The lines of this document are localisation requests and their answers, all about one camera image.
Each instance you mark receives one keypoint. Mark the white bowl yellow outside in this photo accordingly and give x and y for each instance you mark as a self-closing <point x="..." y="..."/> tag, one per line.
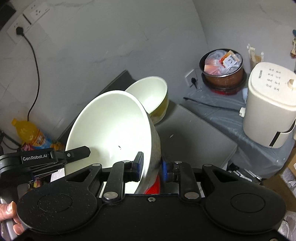
<point x="152" y="92"/>

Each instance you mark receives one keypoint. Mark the white rice cooker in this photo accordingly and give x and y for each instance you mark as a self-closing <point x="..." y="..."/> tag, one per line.
<point x="269" y="117"/>

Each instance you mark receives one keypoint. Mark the black plug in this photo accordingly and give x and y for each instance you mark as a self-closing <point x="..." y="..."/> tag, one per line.
<point x="20" y="31"/>

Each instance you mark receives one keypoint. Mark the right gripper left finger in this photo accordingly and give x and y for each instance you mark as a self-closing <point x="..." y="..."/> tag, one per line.
<point x="118" y="175"/>

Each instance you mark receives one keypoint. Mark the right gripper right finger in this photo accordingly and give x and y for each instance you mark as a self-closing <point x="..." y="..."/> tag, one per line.
<point x="181" y="173"/>

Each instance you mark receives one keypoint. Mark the upper white wall socket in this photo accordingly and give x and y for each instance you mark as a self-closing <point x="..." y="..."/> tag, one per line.
<point x="35" y="11"/>

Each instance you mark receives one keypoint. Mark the person left hand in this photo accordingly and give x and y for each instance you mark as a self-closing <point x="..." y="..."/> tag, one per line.
<point x="8" y="211"/>

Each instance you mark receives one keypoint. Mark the white wall socket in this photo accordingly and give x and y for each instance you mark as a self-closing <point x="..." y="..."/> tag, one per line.
<point x="35" y="11"/>
<point x="20" y="22"/>

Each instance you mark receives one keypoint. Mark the grey cloth cover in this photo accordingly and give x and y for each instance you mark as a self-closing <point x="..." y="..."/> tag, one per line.
<point x="222" y="112"/>

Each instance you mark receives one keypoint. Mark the small wall socket with plug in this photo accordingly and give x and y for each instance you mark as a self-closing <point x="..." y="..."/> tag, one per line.
<point x="192" y="78"/>

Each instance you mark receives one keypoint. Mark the red bowl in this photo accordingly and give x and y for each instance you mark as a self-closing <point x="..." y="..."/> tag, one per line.
<point x="155" y="188"/>

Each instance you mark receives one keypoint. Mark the large white bowl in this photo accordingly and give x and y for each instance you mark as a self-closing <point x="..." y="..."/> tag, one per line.
<point x="115" y="127"/>

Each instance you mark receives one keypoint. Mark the orange juice bottle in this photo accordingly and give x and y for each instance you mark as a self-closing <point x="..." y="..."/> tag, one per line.
<point x="30" y="134"/>

